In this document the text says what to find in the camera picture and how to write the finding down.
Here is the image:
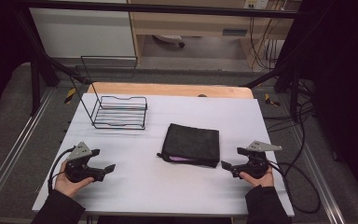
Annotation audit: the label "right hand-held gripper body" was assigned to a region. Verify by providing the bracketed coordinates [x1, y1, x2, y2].
[230, 140, 283, 180]

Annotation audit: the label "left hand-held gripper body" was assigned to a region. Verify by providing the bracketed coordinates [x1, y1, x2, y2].
[63, 141, 106, 184]

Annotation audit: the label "dark grey towel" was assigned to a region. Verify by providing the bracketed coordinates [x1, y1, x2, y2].
[156, 122, 221, 169]

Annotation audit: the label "black wire rack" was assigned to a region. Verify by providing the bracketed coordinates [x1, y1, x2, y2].
[69, 55, 149, 131]

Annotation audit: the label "person's right hand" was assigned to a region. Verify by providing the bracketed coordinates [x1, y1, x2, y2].
[239, 165, 275, 189]

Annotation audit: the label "person's left hand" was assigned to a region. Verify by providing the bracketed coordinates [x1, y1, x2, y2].
[53, 161, 96, 199]

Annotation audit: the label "white foam board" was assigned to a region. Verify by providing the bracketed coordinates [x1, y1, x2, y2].
[31, 92, 296, 218]

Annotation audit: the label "yellow black tape strip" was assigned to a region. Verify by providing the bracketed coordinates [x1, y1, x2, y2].
[63, 87, 76, 105]
[264, 92, 282, 107]

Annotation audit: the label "wooden table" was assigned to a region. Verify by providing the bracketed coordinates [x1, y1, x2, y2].
[87, 81, 255, 100]

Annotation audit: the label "white cabinet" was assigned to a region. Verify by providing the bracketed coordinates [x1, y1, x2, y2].
[28, 0, 137, 60]

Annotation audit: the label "light wooden desk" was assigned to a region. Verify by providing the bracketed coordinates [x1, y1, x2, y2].
[127, 0, 303, 69]

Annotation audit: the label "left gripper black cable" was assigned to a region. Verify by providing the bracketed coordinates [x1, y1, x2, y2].
[47, 146, 76, 194]

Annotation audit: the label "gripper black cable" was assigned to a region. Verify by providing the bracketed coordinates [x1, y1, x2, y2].
[47, 146, 76, 194]
[266, 159, 322, 215]

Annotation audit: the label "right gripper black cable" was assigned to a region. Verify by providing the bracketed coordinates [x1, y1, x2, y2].
[266, 159, 322, 215]

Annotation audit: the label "aluminium floor rail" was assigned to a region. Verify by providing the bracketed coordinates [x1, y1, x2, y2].
[287, 122, 347, 224]
[0, 89, 56, 214]

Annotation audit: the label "black floor cables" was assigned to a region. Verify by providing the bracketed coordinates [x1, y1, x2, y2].
[262, 78, 318, 133]

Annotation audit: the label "hanging black cables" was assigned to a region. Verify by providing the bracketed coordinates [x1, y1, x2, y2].
[249, 16, 283, 71]

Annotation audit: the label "white wall socket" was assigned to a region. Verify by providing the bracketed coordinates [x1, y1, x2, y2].
[243, 0, 270, 10]

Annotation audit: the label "black metal frame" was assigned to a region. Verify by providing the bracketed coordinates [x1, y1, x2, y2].
[13, 0, 316, 117]

